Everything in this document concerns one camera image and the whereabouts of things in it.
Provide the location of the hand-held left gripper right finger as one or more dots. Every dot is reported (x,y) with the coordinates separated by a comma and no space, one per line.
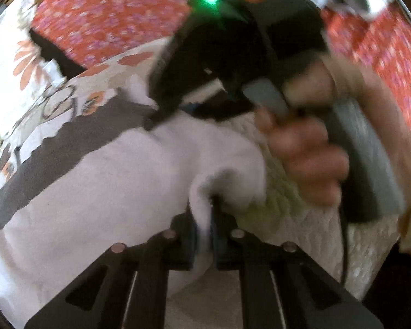
(216,243)

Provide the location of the quilted patterned bedspread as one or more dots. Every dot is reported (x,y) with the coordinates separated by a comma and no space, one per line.
(301,243)

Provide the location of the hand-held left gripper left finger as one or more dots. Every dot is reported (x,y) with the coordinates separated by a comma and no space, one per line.
(191,236)

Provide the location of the floral white bedsheet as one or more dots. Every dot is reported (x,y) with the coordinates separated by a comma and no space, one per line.
(7,75)

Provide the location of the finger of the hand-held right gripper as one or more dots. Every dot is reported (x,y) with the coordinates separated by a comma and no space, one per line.
(167,85)

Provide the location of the white and grey towel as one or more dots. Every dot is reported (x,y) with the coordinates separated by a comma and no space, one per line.
(116,185)

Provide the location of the person's right hand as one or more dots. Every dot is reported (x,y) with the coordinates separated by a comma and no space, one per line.
(308,164)

